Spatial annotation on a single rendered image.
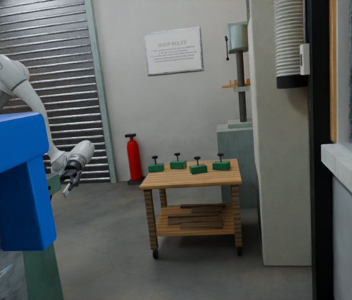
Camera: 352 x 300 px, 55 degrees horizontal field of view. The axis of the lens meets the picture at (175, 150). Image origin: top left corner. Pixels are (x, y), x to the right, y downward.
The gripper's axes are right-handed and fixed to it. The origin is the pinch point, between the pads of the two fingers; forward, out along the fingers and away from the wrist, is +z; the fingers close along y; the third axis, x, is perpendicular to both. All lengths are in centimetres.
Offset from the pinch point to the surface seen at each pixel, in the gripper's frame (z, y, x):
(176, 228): -49, 37, 76
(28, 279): 52, 17, -6
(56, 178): 28.0, 23.5, -28.4
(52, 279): 43.6, 16.6, 5.4
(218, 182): -54, 69, 41
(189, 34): -265, 34, 0
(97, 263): -29, -16, 87
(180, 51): -260, 23, 16
